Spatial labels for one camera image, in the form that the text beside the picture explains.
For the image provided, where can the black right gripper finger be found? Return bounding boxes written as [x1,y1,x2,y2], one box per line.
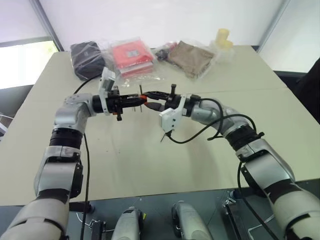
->
[144,90,172,99]
[147,101,166,112]

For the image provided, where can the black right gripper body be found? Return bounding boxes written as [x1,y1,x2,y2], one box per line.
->
[163,84,183,110]

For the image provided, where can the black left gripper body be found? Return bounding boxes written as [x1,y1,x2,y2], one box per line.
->
[105,86,125,122]

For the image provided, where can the orange hex key holder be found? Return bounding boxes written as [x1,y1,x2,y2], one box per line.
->
[132,93,149,114]

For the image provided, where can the black and red small items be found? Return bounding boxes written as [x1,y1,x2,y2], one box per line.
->
[154,42,177,61]

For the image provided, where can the red item in plastic bag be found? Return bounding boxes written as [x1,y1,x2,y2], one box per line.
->
[101,36,158,81]

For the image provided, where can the brown cloth in plastic bag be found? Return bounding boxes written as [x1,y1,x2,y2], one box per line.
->
[166,39,216,81]

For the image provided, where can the black folded cloth in bag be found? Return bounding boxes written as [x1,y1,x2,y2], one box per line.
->
[69,41,106,81]

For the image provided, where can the clear plastic container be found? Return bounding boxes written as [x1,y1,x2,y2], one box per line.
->
[209,39,235,64]

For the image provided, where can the yellow cylinder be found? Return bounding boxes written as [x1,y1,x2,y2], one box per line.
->
[215,28,234,50]

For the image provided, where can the grey white object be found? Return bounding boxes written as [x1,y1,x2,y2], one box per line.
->
[0,113,14,144]

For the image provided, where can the black metal clamp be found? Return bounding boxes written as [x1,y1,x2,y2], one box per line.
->
[221,196,237,216]

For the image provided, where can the silver rounded robot leg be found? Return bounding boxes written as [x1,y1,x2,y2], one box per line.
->
[112,206,147,240]
[171,200,211,240]

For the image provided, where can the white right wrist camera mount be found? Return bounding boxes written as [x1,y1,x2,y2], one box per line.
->
[159,94,189,132]

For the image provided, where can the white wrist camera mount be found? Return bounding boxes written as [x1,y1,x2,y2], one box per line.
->
[98,67,117,116]
[159,94,189,132]

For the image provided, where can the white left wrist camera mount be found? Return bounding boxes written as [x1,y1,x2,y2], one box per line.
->
[98,67,117,116]

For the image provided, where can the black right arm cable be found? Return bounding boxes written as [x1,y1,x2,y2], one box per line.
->
[167,97,276,236]

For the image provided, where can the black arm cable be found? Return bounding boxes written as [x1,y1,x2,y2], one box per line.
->
[167,97,276,236]
[73,74,105,240]

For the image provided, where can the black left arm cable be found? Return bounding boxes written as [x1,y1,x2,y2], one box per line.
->
[73,74,105,240]

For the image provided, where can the black metal bracket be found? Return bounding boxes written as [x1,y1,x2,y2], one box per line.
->
[88,219,108,240]

